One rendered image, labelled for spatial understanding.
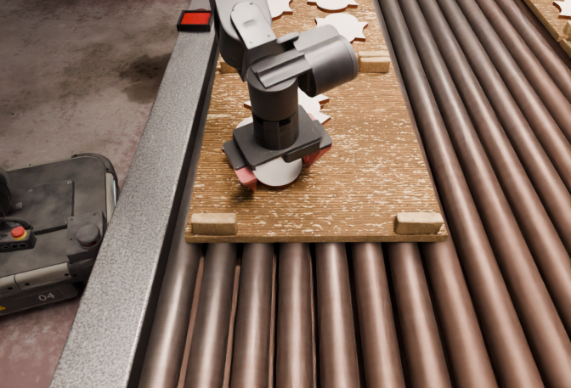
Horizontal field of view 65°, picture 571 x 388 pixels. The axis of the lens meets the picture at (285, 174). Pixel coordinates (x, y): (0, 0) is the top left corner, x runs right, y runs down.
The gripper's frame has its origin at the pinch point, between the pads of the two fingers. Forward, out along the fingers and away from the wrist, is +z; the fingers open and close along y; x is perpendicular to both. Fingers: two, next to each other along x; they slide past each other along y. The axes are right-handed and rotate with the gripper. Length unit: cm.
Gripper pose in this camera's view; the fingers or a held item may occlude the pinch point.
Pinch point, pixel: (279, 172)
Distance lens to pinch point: 65.7
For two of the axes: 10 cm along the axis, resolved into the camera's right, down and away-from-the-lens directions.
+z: 0.4, 5.6, 8.2
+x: 4.4, 7.3, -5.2
